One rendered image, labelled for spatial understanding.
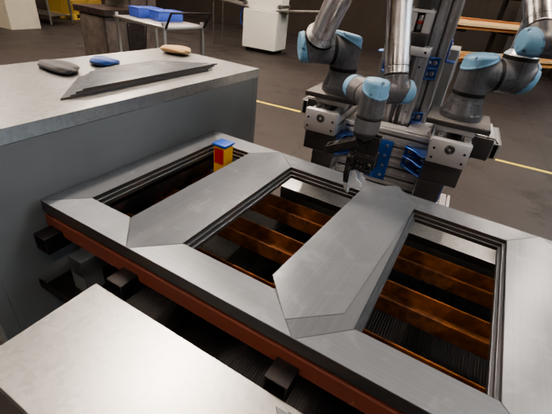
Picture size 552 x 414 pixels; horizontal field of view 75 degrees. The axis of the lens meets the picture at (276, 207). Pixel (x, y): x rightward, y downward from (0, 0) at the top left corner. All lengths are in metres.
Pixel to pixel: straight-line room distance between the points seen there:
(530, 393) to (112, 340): 0.79
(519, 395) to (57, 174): 1.20
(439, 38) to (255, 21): 7.38
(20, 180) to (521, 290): 1.28
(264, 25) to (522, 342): 8.31
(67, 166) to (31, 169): 0.10
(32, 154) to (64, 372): 0.58
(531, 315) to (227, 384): 0.67
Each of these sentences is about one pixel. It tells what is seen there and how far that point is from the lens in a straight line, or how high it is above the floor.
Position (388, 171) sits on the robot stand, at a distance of 1.63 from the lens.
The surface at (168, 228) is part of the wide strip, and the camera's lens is 0.97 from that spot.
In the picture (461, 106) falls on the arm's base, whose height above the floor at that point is 1.09.
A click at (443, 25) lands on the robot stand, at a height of 1.33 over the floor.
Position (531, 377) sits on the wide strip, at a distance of 0.86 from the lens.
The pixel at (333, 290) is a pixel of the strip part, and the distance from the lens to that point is 0.83.
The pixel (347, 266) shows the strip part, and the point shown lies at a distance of 0.90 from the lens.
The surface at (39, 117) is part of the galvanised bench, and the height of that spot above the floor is 1.05.
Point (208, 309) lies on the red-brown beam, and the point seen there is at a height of 0.80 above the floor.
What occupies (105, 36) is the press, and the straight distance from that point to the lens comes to 6.39.
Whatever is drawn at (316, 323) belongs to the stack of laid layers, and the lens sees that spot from 0.75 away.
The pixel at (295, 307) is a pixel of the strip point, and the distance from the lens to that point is 0.77.
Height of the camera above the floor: 1.41
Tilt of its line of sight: 32 degrees down
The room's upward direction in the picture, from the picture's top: 7 degrees clockwise
